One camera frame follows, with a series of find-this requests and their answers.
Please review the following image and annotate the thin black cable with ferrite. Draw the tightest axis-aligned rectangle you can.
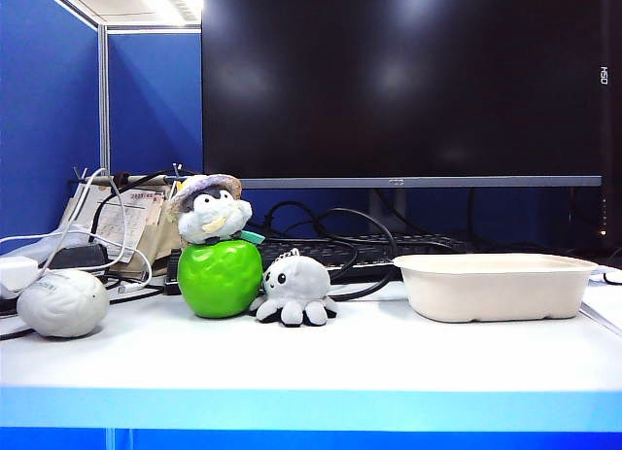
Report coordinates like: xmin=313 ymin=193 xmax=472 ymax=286
xmin=86 ymin=170 xmax=186 ymax=242

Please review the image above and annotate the beige desk calendar stand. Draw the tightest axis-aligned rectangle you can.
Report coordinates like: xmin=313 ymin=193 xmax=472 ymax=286
xmin=57 ymin=173 xmax=195 ymax=276

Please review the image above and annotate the grey brain-shaped stress ball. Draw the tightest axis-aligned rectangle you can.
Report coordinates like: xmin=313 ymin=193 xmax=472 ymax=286
xmin=17 ymin=268 xmax=111 ymax=338

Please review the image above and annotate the white power adapter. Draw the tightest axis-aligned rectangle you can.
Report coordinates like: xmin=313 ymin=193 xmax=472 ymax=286
xmin=0 ymin=255 xmax=39 ymax=298

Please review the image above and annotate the aluminium partition frame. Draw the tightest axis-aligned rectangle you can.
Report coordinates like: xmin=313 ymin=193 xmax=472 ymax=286
xmin=33 ymin=0 xmax=203 ymax=177

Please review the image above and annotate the small black upright device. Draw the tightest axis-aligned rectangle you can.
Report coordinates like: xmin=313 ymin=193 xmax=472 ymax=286
xmin=163 ymin=248 xmax=182 ymax=295

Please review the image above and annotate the white oval tray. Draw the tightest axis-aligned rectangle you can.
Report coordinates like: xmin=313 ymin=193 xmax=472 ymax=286
xmin=391 ymin=253 xmax=600 ymax=324

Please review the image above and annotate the plush penguin with straw hat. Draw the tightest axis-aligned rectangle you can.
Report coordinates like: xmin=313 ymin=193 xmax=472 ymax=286
xmin=167 ymin=173 xmax=266 ymax=247

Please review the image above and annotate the black HSD monitor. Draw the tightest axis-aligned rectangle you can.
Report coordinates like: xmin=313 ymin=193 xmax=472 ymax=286
xmin=600 ymin=0 xmax=622 ymax=250

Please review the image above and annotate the black keyboard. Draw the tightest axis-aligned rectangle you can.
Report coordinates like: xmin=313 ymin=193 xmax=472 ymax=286
xmin=252 ymin=233 xmax=467 ymax=282

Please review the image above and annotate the black power adapter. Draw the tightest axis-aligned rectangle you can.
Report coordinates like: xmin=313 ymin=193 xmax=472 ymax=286
xmin=48 ymin=243 xmax=109 ymax=271

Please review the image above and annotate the large black computer monitor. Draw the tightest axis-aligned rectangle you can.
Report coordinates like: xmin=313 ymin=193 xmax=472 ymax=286
xmin=201 ymin=0 xmax=604 ymax=235

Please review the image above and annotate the grey plush octopus keychain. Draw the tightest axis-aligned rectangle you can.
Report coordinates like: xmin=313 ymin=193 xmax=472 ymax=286
xmin=249 ymin=248 xmax=339 ymax=329

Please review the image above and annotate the white cable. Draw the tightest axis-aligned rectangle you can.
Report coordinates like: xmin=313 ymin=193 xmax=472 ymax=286
xmin=0 ymin=166 xmax=153 ymax=295

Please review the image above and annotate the green toy apple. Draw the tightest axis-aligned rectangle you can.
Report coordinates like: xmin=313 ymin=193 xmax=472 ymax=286
xmin=177 ymin=239 xmax=264 ymax=320

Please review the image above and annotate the thick black looped cable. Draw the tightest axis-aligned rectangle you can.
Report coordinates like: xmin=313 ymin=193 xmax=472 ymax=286
xmin=252 ymin=200 xmax=404 ymax=303

